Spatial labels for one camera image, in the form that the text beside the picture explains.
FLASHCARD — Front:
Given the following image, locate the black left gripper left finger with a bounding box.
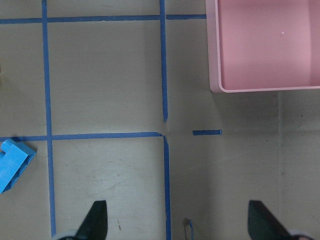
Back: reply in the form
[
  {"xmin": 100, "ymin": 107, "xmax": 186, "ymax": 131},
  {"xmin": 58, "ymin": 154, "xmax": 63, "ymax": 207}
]
[{"xmin": 75, "ymin": 200, "xmax": 108, "ymax": 240}]

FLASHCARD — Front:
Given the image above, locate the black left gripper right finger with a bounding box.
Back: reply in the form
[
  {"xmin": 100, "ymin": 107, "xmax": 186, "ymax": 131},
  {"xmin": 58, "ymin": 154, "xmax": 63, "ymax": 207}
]
[{"xmin": 247, "ymin": 200, "xmax": 292, "ymax": 240}]

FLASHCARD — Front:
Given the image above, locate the blue toy block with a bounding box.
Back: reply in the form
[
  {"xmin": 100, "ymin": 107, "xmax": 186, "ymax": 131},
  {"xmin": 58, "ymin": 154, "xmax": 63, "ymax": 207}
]
[{"xmin": 0, "ymin": 139, "xmax": 36, "ymax": 194}]

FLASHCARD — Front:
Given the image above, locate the pink plastic box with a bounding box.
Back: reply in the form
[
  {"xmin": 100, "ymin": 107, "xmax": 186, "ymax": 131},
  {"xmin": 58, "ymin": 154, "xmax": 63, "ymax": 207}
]
[{"xmin": 205, "ymin": 0, "xmax": 320, "ymax": 93}]

